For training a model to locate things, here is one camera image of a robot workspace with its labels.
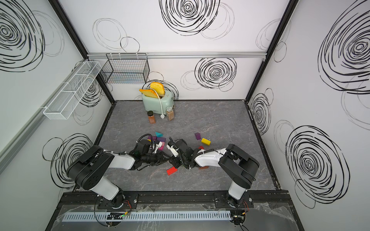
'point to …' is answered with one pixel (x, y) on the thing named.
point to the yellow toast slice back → (159, 87)
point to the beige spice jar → (170, 113)
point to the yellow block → (205, 141)
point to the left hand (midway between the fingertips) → (168, 160)
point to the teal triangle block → (158, 134)
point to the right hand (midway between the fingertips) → (170, 161)
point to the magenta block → (161, 147)
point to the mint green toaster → (152, 104)
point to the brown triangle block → (205, 167)
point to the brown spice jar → (151, 118)
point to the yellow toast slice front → (149, 93)
